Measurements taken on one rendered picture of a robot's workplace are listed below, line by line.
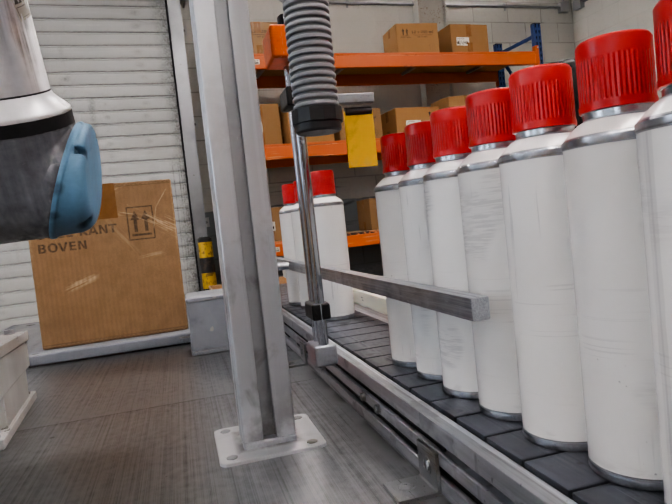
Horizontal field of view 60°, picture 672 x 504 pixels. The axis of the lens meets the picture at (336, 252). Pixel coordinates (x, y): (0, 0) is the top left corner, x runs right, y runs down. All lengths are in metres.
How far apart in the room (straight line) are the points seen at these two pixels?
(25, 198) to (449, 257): 0.42
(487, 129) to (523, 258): 0.09
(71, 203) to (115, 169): 4.27
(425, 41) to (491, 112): 4.67
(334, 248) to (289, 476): 0.40
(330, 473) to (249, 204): 0.22
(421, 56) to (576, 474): 4.67
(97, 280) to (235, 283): 0.62
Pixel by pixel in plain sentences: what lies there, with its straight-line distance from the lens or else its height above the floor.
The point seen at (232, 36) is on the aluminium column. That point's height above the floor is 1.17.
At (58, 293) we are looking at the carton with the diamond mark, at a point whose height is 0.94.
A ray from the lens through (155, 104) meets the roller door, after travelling 5.01.
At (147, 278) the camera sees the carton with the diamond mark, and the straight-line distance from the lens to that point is 1.08.
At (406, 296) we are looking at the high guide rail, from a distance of 0.44.
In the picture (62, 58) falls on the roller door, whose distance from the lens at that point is 5.11.
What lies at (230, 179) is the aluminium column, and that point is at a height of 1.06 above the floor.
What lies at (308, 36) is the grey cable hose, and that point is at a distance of 0.41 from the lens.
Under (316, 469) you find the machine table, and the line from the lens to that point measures 0.47.
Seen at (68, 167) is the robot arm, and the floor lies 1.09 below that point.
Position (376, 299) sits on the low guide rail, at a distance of 0.74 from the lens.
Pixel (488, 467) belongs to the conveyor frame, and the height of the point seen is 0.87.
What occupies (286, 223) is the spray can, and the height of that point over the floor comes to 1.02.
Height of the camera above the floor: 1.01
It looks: 3 degrees down
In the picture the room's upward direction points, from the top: 6 degrees counter-clockwise
